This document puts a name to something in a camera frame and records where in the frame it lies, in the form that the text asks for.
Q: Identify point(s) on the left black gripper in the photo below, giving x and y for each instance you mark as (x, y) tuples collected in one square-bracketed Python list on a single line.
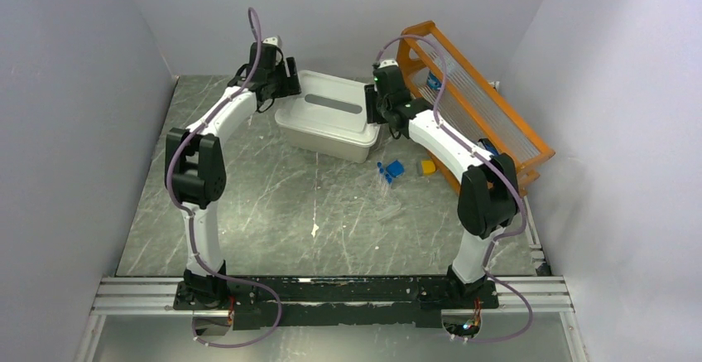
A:
[(292, 85)]

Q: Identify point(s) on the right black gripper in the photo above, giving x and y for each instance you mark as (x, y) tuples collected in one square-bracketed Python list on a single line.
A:
[(371, 97)]

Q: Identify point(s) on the white bin lid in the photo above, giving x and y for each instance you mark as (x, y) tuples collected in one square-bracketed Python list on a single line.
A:
[(328, 106)]

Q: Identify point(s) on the beige plastic bin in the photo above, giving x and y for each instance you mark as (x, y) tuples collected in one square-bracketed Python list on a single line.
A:
[(340, 142)]

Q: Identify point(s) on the clear test tube rack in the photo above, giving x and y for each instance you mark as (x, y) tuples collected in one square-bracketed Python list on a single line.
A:
[(383, 202)]

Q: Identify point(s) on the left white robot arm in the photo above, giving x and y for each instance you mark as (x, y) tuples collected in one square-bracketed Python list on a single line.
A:
[(196, 174)]

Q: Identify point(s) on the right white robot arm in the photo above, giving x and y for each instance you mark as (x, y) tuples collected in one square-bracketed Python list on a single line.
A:
[(486, 206)]

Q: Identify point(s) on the blue white cup on shelf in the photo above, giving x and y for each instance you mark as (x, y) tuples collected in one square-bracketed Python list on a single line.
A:
[(434, 82)]

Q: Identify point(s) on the blue plastic scoop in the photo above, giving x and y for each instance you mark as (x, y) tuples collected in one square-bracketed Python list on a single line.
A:
[(395, 169)]

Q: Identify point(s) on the yellow grey sponge block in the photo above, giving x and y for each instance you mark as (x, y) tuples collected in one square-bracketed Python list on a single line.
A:
[(426, 168)]

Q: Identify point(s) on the orange wooden shelf rack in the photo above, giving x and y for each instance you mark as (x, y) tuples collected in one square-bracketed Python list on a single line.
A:
[(470, 103)]

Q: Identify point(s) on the blue folder on shelf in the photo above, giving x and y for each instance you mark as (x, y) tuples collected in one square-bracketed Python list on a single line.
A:
[(487, 145)]

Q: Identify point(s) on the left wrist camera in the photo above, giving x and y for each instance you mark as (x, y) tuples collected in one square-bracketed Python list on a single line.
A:
[(273, 41)]

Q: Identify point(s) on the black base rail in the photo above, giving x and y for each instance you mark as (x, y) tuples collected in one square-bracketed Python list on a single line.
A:
[(258, 302)]

